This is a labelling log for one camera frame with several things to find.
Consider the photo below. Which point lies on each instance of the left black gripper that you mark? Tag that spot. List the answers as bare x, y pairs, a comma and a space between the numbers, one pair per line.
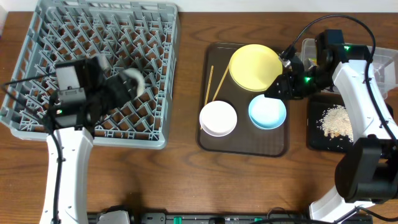
121, 89

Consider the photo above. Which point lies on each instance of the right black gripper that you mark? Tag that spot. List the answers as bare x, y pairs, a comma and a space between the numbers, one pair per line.
287, 88

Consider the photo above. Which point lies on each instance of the green orange snack wrapper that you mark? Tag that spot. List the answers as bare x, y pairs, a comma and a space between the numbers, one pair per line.
312, 62

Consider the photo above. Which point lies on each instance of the white cup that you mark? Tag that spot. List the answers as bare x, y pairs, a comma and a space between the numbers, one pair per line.
134, 82

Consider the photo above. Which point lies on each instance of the light blue bowl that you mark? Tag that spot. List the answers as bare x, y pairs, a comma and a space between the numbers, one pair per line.
267, 113

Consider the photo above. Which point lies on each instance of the rice food scraps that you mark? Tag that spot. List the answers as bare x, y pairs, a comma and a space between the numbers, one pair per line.
335, 123

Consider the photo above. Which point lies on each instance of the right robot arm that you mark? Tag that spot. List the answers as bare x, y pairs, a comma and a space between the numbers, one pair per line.
367, 174

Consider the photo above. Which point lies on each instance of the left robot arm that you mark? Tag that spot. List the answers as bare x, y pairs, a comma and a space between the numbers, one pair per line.
83, 97

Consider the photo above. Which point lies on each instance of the black waste tray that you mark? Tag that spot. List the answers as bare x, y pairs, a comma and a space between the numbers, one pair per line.
316, 109

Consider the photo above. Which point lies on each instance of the yellow plate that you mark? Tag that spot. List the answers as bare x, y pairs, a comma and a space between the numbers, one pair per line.
254, 67

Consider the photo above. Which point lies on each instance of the right wooden chopstick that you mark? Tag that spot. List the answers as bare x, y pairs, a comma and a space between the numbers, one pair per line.
220, 83

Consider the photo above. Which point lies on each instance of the wooden chopstick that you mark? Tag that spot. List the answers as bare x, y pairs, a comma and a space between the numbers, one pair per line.
208, 85
220, 83

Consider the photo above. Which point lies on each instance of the grey plastic dish rack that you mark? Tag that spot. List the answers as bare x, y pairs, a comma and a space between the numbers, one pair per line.
143, 35

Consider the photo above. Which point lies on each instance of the brown serving tray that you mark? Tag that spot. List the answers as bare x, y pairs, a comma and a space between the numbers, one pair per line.
245, 138

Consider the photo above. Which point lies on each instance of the left wooden chopstick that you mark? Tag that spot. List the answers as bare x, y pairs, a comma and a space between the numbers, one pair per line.
208, 85

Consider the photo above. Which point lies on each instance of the clear plastic bin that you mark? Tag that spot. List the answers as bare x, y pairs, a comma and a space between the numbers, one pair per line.
384, 64

